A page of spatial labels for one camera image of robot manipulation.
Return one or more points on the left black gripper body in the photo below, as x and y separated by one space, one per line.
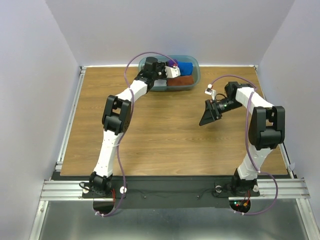
160 73

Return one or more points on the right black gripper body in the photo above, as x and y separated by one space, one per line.
226 104

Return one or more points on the purple towel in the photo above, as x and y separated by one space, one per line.
172 63

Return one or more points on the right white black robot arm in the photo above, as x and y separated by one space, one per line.
264 129

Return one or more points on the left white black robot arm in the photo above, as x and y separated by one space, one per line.
116 119

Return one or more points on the white rolled towel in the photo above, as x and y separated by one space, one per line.
159 85

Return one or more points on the teal plastic bin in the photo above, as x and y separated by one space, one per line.
195 73

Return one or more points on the lower brown rolled towel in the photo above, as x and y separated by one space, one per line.
180 81

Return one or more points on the blue rolled towel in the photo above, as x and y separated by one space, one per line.
185 68

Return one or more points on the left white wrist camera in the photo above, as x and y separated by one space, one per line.
172 72

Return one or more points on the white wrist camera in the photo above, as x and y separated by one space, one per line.
172 72
210 91

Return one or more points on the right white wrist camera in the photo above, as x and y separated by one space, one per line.
210 91

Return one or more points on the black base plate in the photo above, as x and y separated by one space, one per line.
149 192

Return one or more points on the aluminium frame rail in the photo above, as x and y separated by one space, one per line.
170 163

